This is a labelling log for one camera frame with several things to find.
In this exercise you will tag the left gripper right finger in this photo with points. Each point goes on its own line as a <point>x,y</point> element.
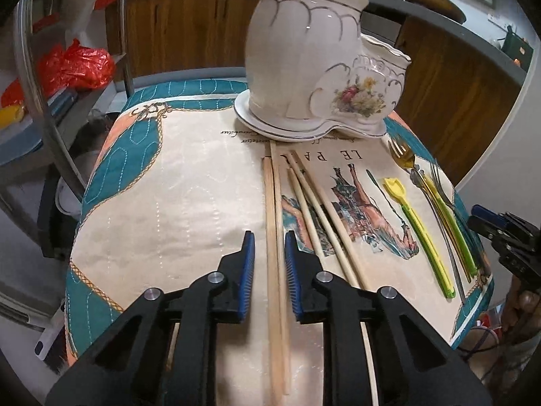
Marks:
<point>377,347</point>

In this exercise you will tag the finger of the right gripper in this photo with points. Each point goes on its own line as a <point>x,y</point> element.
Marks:
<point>506,227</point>

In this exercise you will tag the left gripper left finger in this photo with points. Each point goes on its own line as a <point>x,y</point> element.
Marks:
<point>161,350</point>

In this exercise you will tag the yellow-green plastic fork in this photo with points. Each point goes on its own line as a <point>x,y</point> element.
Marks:
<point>466,259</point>

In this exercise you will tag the silver metal fork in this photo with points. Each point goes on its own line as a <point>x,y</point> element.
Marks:
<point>434,168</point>

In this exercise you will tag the wooden chopstick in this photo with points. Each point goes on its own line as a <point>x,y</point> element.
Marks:
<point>330,232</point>
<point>308,220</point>
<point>274,316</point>
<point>283,283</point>
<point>336,223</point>

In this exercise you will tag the gold metal fork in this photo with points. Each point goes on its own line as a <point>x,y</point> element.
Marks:
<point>402,154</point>

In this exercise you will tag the wooden kitchen base cabinets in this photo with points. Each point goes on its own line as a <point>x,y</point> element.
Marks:
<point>451,87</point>

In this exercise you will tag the printed quilted table mat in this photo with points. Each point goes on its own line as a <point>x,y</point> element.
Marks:
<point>177,184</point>

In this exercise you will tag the green cutting board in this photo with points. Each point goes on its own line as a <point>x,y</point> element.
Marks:
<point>517,49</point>

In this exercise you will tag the white ceramic double-cup holder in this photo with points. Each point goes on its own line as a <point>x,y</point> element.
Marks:
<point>311,70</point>

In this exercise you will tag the stainless steel shelf rack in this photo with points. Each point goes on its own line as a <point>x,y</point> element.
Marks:
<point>44,142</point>

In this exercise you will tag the brown wok with handle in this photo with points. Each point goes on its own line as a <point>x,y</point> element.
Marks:
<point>443,7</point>

